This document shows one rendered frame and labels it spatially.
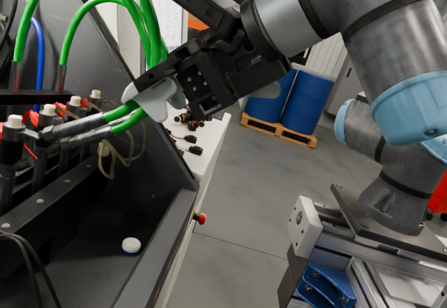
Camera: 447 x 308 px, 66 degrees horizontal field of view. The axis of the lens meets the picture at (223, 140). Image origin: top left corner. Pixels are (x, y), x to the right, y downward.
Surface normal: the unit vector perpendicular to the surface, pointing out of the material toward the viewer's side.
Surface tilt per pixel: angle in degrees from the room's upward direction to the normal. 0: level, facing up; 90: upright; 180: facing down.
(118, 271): 0
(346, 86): 90
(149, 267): 0
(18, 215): 0
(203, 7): 105
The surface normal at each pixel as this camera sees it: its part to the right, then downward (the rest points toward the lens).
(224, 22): -0.38, 0.44
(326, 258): -0.04, 0.32
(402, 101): -0.69, 0.21
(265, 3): -0.56, -0.04
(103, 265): 0.30, -0.90
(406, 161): -0.74, -0.02
